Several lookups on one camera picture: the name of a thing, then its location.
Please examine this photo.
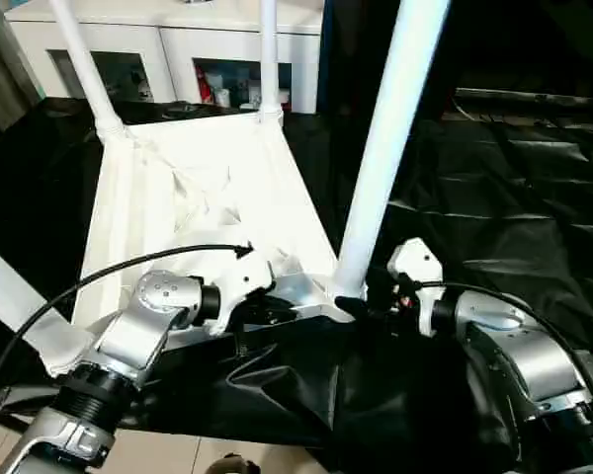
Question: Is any white plastic table top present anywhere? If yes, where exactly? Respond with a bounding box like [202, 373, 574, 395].
[39, 111, 367, 379]

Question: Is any white plastic table leg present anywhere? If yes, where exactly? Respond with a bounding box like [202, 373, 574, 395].
[257, 0, 281, 122]
[48, 0, 127, 139]
[333, 0, 454, 302]
[0, 236, 93, 376]

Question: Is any black work mat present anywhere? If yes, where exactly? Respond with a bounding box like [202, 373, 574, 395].
[0, 96, 593, 474]

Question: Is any white glass-door cabinet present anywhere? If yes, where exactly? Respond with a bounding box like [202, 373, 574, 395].
[4, 0, 325, 115]

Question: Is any large black case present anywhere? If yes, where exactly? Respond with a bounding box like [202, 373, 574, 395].
[320, 0, 593, 124]

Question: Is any grey curtain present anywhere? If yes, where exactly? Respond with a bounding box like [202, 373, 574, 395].
[0, 0, 41, 134]

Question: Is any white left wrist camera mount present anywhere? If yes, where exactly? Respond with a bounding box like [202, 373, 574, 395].
[205, 246, 278, 337]

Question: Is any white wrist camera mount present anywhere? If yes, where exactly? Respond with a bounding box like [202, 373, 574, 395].
[384, 237, 444, 338]
[205, 246, 278, 337]

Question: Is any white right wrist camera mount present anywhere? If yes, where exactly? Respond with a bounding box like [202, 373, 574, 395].
[384, 237, 444, 338]

